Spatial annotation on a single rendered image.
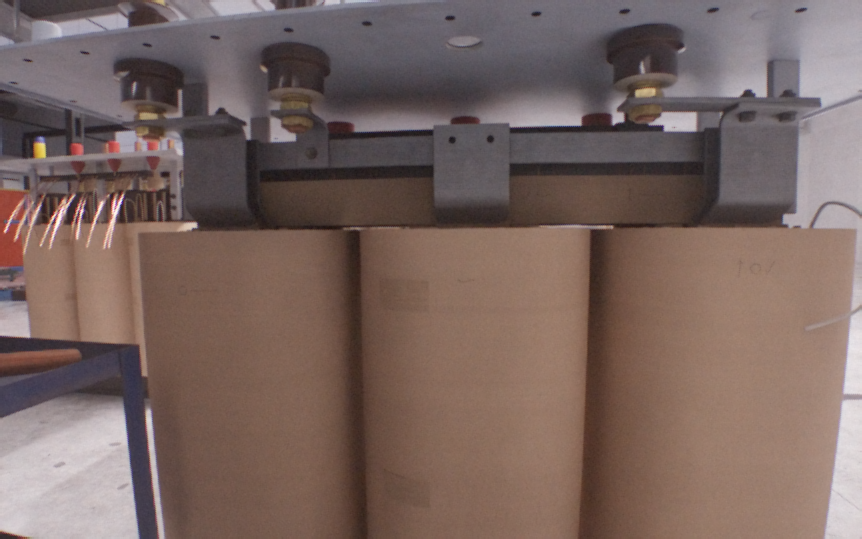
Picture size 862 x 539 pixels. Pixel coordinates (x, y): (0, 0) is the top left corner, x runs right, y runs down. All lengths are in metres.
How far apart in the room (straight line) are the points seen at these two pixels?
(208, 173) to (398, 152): 0.33
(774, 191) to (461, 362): 0.55
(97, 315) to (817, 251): 3.33
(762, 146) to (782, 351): 0.31
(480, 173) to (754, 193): 0.42
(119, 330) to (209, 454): 2.48
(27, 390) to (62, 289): 2.93
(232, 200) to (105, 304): 2.53
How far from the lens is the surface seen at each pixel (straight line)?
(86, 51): 0.89
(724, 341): 0.77
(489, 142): 0.71
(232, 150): 0.83
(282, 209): 0.88
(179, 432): 0.92
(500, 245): 0.66
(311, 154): 0.80
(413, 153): 0.77
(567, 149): 0.78
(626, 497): 0.89
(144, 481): 0.83
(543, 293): 0.69
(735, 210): 0.82
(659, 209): 0.86
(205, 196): 0.85
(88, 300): 3.35
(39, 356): 0.77
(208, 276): 0.80
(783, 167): 0.85
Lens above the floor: 1.07
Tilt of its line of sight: 5 degrees down
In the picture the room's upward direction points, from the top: straight up
